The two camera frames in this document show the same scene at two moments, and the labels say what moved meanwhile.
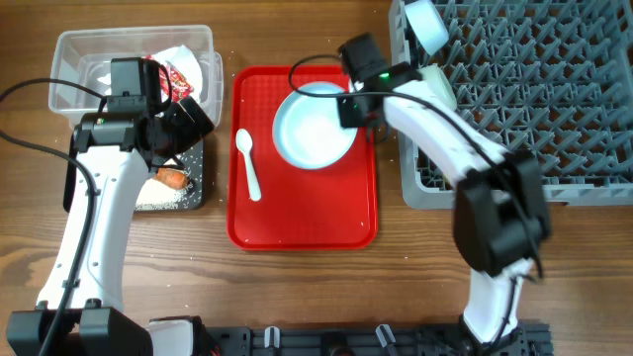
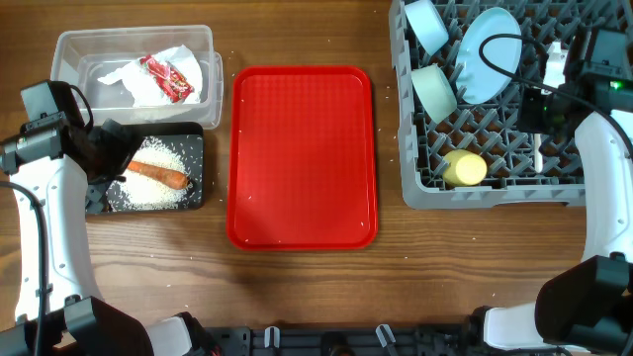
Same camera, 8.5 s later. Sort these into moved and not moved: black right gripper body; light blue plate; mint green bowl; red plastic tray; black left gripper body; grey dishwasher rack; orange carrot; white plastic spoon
Moved: black right gripper body; black left gripper body; light blue plate; white plastic spoon
Not moved: grey dishwasher rack; orange carrot; red plastic tray; mint green bowl
